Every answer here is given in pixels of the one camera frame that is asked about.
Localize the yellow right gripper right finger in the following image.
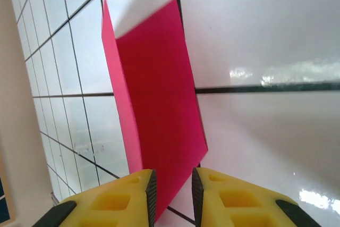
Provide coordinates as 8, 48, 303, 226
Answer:
191, 166, 322, 227

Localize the pink square paper sheet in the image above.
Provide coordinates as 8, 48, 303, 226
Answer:
101, 0, 209, 224

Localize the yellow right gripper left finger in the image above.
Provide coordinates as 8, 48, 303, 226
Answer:
31, 168, 158, 227

